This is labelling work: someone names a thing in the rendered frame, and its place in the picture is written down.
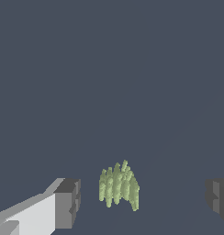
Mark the pale green ridged object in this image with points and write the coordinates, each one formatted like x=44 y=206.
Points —
x=118 y=186

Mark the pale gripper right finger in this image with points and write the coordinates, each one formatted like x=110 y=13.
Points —
x=220 y=195

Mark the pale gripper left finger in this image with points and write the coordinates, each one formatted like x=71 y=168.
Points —
x=40 y=211

